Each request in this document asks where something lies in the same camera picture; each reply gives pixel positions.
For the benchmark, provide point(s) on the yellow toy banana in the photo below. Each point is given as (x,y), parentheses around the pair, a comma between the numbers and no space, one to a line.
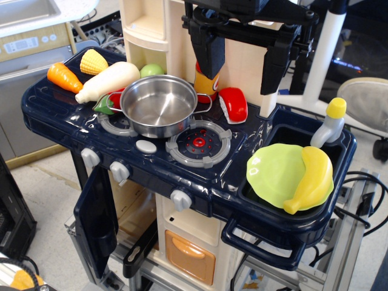
(315,183)

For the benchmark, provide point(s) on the grey toy burner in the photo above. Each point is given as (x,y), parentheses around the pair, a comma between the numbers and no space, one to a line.
(202,145)
(119,125)

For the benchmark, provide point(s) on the black computer case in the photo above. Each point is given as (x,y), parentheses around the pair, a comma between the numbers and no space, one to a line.
(18,226)

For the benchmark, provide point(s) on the green toy apple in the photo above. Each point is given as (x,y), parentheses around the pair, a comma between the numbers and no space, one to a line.
(151,70)

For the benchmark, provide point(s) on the navy toy kitchen counter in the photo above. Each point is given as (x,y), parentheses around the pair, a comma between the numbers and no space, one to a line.
(253,226)

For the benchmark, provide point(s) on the grey stove knob middle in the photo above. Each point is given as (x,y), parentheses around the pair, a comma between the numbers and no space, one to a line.
(119,172)

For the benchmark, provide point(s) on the yellow red toy can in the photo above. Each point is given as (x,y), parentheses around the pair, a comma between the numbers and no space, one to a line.
(207,89)

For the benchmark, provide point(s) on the grey yellow toy faucet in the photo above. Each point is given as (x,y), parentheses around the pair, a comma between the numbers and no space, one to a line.
(332,125)

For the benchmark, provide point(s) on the grey oval stove button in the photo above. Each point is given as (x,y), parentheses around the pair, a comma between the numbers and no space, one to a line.
(145,146)

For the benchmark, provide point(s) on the yellow toy corn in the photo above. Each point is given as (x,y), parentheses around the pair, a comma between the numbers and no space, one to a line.
(92,62)

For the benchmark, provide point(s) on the grey toy burner right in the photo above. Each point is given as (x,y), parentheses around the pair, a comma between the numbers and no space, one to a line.
(202,145)

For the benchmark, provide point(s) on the white toy daikon radish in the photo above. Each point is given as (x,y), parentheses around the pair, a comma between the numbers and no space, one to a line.
(118,75)

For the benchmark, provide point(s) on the stainless steel pot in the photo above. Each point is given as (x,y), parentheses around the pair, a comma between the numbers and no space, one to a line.
(160,106)

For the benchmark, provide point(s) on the orange toy drawer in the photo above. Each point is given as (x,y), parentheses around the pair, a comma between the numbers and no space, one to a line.
(190,258)

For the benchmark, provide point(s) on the red white toy sushi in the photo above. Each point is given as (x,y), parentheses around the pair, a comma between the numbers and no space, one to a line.
(233,104)

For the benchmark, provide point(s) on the green toy plate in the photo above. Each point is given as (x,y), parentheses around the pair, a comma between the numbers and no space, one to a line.
(275,171)

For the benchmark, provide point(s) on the orange toy carrot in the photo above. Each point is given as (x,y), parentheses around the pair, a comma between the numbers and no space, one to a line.
(63,77)

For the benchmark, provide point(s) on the cream toy kitchen tower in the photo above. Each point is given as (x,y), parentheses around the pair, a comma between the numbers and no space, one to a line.
(153,33)

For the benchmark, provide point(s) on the grey toy burner left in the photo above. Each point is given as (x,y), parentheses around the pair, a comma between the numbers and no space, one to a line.
(119,125)

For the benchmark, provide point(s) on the grey stove knob right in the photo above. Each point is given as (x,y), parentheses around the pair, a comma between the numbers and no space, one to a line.
(181,200)

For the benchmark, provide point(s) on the white appliance with display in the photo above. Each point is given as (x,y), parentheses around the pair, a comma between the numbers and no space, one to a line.
(34,35)

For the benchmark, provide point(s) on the grey stove knob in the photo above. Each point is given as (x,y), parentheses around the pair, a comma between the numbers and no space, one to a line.
(181,200)
(119,172)
(90,158)

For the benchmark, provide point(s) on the white pole stand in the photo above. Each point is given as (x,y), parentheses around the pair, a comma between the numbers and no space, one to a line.
(370,90)

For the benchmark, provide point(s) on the navy toy oven door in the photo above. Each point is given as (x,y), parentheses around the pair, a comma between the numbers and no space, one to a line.
(96,222)

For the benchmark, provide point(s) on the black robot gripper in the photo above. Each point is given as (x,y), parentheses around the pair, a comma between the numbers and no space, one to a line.
(276,25)

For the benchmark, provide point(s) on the red toy chili pepper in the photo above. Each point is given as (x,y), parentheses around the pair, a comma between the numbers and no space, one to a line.
(109,104)

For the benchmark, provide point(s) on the grey stove knob left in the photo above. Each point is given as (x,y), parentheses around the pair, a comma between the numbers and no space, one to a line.
(90,158)

